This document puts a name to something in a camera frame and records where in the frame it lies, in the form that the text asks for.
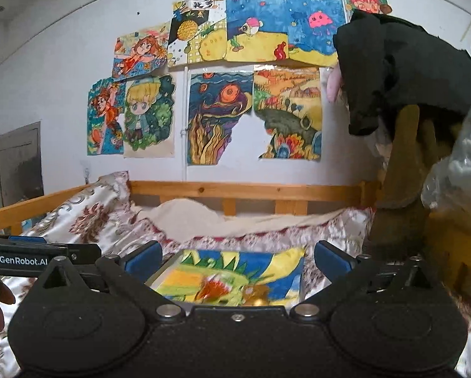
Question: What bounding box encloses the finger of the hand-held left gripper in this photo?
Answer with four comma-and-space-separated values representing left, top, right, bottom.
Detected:
67, 243, 103, 264
0, 234, 49, 245

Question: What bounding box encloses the cream cloth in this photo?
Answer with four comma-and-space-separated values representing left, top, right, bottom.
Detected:
135, 199, 344, 243

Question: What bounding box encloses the black jacket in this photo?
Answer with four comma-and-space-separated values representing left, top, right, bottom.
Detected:
332, 10, 471, 136

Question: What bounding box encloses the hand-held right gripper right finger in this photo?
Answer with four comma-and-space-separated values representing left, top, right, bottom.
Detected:
291, 240, 445, 319

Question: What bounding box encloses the pink-hat fish wall drawing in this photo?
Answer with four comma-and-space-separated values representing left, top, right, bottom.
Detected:
224, 0, 290, 64

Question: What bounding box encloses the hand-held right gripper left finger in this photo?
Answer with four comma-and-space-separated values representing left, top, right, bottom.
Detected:
34, 240, 189, 319

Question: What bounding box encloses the clear plastic bag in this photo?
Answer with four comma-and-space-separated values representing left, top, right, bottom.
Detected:
421, 91, 471, 215

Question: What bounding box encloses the blue climbing girl wall drawing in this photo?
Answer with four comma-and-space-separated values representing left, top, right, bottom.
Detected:
86, 79, 126, 157

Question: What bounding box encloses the floral printed blanket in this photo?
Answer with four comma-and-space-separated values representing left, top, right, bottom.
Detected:
0, 171, 382, 378

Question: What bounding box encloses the colourful drawing sheet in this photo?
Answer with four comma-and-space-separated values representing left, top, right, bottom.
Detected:
147, 247, 306, 308

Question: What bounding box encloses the pineapple wall drawing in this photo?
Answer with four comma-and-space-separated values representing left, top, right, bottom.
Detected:
167, 0, 227, 67

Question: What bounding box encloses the white patterned cloth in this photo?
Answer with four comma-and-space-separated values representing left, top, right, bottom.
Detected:
371, 124, 396, 170

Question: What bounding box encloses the golden wrapped snack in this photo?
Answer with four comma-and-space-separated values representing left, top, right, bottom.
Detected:
241, 283, 277, 308

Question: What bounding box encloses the grey wall hatch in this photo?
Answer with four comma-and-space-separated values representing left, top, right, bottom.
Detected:
0, 122, 45, 207

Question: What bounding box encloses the orange-haired girl wall drawing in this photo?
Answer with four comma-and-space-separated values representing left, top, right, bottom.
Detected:
112, 24, 170, 80

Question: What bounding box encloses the pink soft item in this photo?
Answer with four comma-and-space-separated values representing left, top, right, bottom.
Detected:
325, 63, 344, 104

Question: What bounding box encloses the wooden bed rail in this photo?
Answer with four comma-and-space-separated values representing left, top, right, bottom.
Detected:
0, 180, 383, 237

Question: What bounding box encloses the pink jellyfish wall drawing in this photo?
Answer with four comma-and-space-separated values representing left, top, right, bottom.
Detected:
284, 0, 346, 67

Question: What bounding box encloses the olive hanging cloth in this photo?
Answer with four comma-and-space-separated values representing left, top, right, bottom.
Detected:
367, 104, 462, 261

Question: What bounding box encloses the landscape wall drawing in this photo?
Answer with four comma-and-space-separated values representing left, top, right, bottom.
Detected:
253, 67, 323, 163

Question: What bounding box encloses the blond child wall drawing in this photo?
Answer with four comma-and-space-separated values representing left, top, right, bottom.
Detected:
123, 74, 176, 159

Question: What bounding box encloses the swirly night sky wall drawing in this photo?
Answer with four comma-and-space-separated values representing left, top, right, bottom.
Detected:
187, 72, 254, 166

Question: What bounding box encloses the yellow wooden frame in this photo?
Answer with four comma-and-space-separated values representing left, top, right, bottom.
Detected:
427, 205, 471, 312

